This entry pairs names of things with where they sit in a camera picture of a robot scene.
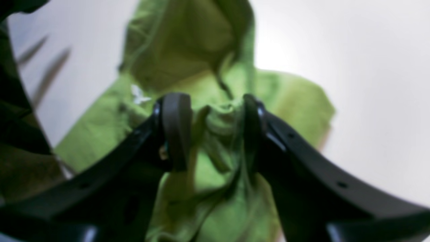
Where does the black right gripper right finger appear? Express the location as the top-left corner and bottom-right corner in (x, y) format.
(243, 94), (430, 242)

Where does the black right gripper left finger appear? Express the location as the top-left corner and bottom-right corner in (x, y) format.
(1, 92), (192, 242)

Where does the green T-shirt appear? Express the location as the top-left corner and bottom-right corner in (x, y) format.
(0, 0), (336, 242)

